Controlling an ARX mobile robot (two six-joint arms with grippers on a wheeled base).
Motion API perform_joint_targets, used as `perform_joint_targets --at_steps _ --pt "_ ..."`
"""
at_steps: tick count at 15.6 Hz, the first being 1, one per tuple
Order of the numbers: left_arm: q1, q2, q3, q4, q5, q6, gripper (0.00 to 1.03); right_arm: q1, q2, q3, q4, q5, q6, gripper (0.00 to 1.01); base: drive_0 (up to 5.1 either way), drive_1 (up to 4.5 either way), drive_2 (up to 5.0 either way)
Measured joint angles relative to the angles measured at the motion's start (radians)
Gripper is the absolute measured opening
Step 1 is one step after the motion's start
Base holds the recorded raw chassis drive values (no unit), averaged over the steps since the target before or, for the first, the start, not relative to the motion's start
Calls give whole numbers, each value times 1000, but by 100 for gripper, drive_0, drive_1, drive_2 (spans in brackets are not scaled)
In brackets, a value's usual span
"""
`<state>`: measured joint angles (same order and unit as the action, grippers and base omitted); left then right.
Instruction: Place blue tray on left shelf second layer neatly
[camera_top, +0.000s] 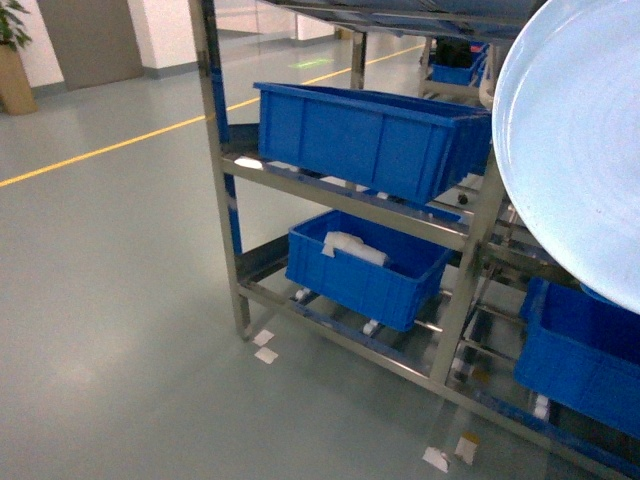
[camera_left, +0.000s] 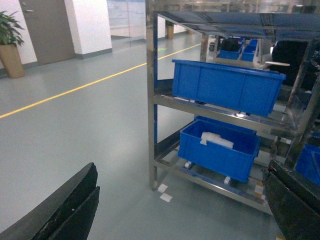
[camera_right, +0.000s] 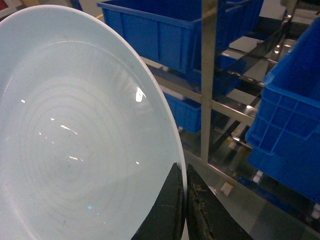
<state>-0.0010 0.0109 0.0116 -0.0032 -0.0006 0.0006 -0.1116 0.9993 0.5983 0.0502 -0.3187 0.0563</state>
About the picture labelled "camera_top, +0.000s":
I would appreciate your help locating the blue bin upper shelf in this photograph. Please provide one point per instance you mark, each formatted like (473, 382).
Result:
(408, 147)

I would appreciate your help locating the stainless steel shelf rack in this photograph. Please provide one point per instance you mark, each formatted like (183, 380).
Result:
(465, 214)

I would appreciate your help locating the blue bin shelf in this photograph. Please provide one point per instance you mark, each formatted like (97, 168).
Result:
(408, 147)
(390, 289)

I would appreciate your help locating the potted plant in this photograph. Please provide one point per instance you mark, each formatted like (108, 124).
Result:
(16, 93)

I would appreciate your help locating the blue bin right lower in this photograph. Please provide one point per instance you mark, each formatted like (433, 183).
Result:
(581, 353)

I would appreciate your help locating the light blue oval tray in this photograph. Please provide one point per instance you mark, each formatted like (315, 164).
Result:
(566, 138)

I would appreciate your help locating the blue bin lower shelf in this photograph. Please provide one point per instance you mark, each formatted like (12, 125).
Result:
(390, 289)

